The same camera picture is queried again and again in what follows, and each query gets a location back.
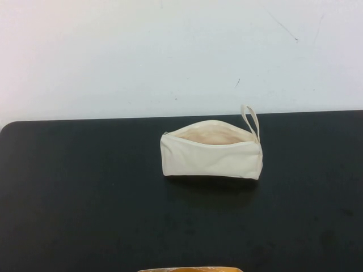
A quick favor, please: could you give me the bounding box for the cream canvas pencil case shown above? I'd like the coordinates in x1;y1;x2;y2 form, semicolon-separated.
160;104;263;180

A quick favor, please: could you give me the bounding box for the yellow cardboard box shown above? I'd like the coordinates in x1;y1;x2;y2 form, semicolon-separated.
138;266;242;272

